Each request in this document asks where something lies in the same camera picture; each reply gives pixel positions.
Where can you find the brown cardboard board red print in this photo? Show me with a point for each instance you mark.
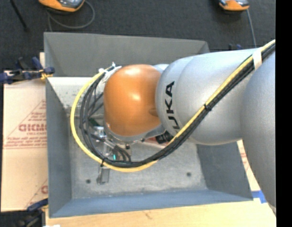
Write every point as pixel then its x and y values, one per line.
pixel 22 164

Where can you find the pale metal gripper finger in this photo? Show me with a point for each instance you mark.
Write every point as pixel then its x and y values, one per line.
pixel 106 175
pixel 99 176

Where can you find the black cylinder on white bracket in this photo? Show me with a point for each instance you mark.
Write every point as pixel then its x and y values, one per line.
pixel 165 137

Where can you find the grey metal bin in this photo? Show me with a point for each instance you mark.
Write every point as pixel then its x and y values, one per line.
pixel 65 136

